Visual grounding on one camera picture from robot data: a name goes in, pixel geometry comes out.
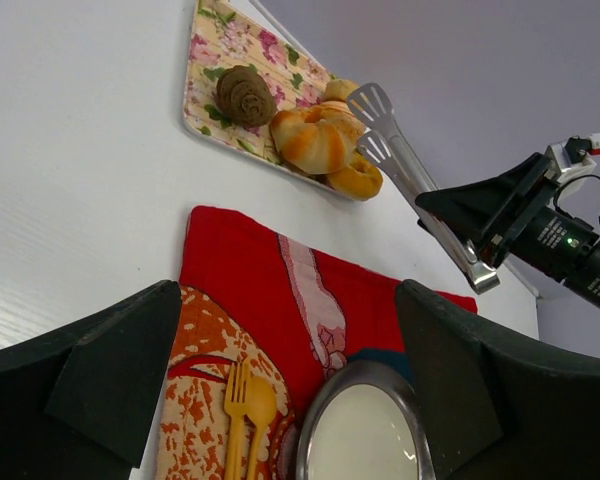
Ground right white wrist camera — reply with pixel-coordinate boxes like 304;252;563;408
545;133;600;195

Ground round metal plate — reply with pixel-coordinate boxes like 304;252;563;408
295;360;436;480

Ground yellow plastic spoon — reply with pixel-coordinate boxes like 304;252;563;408
246;376;277;480

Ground metal tongs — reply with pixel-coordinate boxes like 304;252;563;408
347;82;500;294

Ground floral serving tray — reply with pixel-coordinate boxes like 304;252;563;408
180;0;371;203

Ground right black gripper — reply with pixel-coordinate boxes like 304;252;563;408
416;153;600;309

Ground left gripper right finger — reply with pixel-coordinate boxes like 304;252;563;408
395;280;600;479

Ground pale round bun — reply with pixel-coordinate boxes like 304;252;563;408
321;78;359;102

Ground red patterned cloth mat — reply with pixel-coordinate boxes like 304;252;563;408
154;204;479;480

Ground yellow plastic fork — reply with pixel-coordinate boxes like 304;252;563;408
224;357;250;480

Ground striped twisted bread roll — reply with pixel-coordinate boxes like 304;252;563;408
269;106;365;175

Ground brown chocolate bread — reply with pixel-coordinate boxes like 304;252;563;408
216;65;277;128

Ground flat tan bun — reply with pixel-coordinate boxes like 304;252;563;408
319;100;366;133

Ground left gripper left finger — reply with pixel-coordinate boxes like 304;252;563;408
0;280;181;479

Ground orange ring bagel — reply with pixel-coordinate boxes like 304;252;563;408
326;150;383;201

